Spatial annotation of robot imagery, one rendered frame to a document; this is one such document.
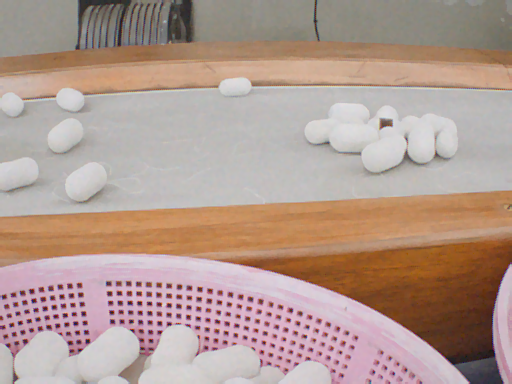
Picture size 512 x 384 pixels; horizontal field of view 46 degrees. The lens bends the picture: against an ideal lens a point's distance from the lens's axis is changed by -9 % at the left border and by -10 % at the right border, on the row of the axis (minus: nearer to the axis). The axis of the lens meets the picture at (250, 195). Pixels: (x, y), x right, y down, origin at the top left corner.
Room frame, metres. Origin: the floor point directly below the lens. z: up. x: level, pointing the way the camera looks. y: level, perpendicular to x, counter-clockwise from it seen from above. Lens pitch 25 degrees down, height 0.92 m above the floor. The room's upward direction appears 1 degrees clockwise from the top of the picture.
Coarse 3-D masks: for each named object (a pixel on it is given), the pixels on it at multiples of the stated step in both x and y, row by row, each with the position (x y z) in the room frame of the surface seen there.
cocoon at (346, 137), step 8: (336, 128) 0.46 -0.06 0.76; (344, 128) 0.45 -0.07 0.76; (352, 128) 0.45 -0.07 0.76; (360, 128) 0.45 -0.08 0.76; (368, 128) 0.45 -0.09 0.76; (336, 136) 0.45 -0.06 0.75; (344, 136) 0.45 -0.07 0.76; (352, 136) 0.45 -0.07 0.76; (360, 136) 0.45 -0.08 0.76; (368, 136) 0.45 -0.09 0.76; (376, 136) 0.45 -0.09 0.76; (336, 144) 0.45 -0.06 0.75; (344, 144) 0.45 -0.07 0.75; (352, 144) 0.45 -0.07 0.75; (360, 144) 0.45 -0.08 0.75; (368, 144) 0.45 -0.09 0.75
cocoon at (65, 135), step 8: (64, 120) 0.46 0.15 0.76; (72, 120) 0.46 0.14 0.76; (56, 128) 0.44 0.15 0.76; (64, 128) 0.45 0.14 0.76; (72, 128) 0.45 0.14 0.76; (80, 128) 0.46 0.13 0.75; (48, 136) 0.44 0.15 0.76; (56, 136) 0.44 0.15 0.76; (64, 136) 0.44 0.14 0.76; (72, 136) 0.45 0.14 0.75; (80, 136) 0.46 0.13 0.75; (48, 144) 0.44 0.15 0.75; (56, 144) 0.44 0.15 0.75; (64, 144) 0.44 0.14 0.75; (72, 144) 0.45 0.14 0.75; (56, 152) 0.44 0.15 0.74; (64, 152) 0.44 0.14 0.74
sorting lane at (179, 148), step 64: (0, 128) 0.51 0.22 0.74; (128, 128) 0.50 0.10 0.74; (192, 128) 0.50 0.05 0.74; (256, 128) 0.50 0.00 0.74; (0, 192) 0.37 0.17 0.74; (64, 192) 0.38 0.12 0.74; (128, 192) 0.38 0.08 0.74; (192, 192) 0.38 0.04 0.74; (256, 192) 0.38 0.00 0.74; (320, 192) 0.38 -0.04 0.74; (384, 192) 0.39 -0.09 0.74; (448, 192) 0.39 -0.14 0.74
